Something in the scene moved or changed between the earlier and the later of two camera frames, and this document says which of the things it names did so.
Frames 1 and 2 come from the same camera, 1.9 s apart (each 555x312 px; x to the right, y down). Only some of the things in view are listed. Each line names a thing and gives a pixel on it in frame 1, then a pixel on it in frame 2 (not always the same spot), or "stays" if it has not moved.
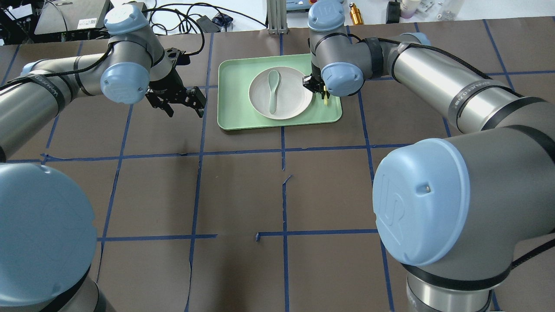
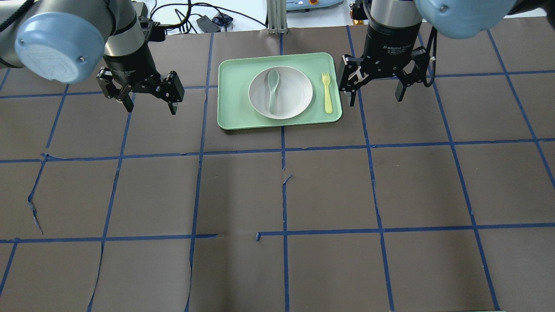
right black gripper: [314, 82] -> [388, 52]
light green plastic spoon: [273, 79] stays
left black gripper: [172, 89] -> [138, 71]
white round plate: [293, 99] stays
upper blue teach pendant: [298, 4] stays
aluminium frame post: [276, 12] stays
